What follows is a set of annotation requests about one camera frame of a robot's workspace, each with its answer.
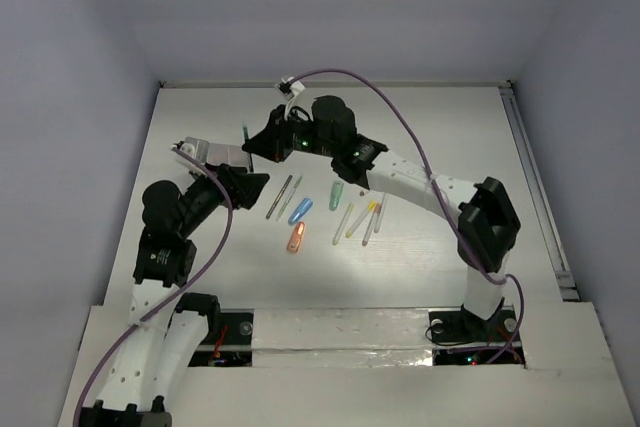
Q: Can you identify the light green pen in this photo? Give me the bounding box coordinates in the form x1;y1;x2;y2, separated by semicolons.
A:
276;175;303;221

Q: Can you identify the green ink pen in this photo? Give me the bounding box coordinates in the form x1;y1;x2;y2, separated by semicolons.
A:
240;116;255;172

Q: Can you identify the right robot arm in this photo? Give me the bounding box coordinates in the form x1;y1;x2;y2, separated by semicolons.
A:
242;95;521;339

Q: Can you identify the orange correction tape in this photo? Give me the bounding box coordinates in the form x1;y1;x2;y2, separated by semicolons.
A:
287;221;306;254

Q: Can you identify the white divided container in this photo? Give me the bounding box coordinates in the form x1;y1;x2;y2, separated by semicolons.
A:
204;143;251;169

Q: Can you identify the black pen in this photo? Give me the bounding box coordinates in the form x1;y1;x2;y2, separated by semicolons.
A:
265;174;293;220

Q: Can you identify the aluminium side rail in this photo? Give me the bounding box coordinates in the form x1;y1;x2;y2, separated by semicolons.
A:
498;86;582;302

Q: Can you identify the yellow tipped marker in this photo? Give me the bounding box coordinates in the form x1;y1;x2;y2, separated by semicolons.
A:
345;201;377;238

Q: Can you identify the blue correction tape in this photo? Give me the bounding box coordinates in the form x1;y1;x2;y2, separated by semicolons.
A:
288;197;313;225

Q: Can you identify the orange banded white marker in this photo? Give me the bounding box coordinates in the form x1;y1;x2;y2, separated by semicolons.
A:
374;193;388;233

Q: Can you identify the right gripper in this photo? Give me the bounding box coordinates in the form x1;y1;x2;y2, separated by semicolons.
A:
245;102;339;161

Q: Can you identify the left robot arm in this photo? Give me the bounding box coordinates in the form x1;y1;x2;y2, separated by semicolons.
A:
72;164;270;426

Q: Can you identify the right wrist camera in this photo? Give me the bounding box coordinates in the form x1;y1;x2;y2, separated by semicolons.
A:
275;77;305;118

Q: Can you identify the green correction tape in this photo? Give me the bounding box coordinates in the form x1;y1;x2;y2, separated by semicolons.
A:
328;181;344;212

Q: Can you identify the white foam front board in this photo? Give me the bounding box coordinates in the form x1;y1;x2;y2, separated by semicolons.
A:
57;300;629;427

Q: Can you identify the yellow-green highlighter pen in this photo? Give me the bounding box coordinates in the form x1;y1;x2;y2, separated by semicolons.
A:
332;203;354;246

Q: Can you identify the pink tipped white marker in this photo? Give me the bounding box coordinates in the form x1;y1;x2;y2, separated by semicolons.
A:
361;203;378;247

